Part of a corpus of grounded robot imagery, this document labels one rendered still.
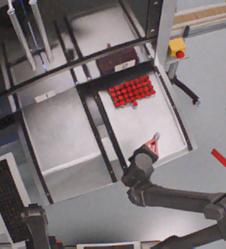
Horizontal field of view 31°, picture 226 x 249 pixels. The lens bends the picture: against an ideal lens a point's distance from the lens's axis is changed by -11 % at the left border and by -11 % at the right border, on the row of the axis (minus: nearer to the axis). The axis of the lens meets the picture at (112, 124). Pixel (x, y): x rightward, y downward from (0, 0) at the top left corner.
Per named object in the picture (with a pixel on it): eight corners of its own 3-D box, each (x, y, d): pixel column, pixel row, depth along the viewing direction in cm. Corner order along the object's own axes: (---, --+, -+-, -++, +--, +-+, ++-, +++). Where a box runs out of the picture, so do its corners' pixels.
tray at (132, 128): (99, 94, 185) (98, 92, 182) (155, 75, 187) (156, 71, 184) (128, 170, 177) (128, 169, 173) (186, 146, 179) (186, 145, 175)
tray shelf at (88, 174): (11, 106, 187) (10, 106, 185) (154, 52, 192) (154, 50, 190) (45, 206, 175) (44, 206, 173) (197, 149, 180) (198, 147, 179)
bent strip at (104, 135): (97, 130, 181) (97, 126, 176) (104, 127, 182) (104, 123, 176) (110, 161, 178) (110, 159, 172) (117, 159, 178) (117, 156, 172)
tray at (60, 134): (19, 101, 185) (17, 99, 182) (71, 78, 187) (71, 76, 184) (43, 173, 177) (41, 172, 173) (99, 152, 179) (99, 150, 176)
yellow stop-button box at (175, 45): (163, 43, 183) (165, 37, 176) (177, 40, 183) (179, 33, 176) (171, 57, 181) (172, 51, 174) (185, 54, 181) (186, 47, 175)
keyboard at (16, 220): (-16, 167, 185) (-18, 166, 183) (6, 158, 186) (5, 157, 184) (13, 243, 175) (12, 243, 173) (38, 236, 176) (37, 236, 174)
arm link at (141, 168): (133, 206, 133) (154, 196, 138) (147, 191, 124) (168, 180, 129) (113, 177, 138) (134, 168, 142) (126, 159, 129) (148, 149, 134)
